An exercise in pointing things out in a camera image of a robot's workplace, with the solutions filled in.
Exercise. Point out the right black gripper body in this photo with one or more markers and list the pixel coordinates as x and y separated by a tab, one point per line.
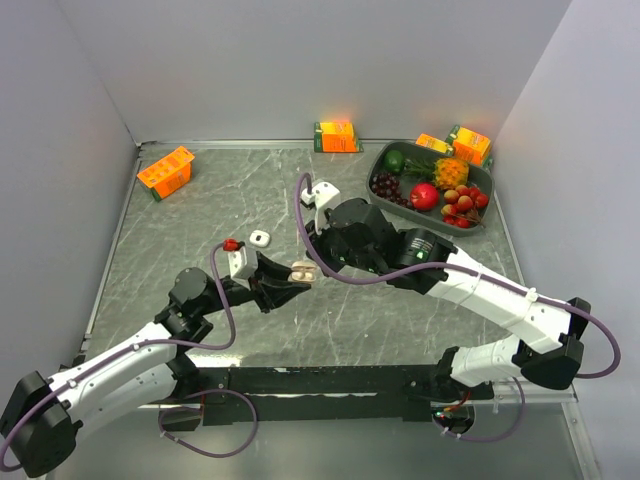
334	253

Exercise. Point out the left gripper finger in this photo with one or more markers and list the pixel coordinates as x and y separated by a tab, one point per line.
271	296
271	274

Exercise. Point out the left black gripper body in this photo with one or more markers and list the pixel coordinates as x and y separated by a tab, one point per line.
236	293

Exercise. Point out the white earbud charging case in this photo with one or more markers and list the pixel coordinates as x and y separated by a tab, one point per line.
260	238

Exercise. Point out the pink earbud charging case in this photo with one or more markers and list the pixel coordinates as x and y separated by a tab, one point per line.
303	271

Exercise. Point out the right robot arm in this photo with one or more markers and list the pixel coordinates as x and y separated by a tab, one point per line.
543	344

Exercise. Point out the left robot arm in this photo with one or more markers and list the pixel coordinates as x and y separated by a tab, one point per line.
46	416

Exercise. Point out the dark grape bunch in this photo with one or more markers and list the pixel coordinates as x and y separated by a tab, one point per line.
387	186

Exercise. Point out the red apple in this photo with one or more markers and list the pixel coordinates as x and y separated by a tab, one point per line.
424	197

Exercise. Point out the green lime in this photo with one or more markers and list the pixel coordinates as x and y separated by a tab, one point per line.
394	162

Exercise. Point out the orange juice carton middle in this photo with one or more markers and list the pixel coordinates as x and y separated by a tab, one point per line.
336	137

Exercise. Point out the orange juice carton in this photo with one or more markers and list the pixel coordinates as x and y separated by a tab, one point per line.
336	137
470	146
167	175

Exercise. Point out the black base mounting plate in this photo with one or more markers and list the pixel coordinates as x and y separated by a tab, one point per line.
323	393

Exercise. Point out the red lychee bunch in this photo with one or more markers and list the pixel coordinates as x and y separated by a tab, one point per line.
464	206

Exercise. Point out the small pineapple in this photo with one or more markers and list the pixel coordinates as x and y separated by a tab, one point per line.
443	173

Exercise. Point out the orange carton behind tray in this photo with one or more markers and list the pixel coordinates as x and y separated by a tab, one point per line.
435	144

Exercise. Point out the orange juice carton left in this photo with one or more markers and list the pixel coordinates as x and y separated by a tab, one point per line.
167	175

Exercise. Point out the dark grey fruit tray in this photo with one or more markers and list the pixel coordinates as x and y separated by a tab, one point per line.
431	219

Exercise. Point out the orange juice carton right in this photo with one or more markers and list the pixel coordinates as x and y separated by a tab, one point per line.
470	146

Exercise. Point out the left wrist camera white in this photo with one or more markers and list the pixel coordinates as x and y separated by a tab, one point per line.
242	260

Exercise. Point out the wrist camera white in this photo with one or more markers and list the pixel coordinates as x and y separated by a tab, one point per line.
322	198
242	260

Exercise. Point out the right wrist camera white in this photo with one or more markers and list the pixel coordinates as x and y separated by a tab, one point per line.
322	198

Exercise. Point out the aluminium rail frame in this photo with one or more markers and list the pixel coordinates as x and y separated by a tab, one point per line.
236	189

